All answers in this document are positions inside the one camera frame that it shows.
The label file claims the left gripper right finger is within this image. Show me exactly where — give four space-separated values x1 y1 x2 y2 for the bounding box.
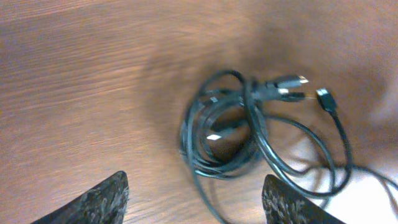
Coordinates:
262 174 343 224

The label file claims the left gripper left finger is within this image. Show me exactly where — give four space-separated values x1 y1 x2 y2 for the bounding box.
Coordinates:
33 170 129 224

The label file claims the black usb cable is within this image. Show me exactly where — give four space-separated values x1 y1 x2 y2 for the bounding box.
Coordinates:
178 68 398 224

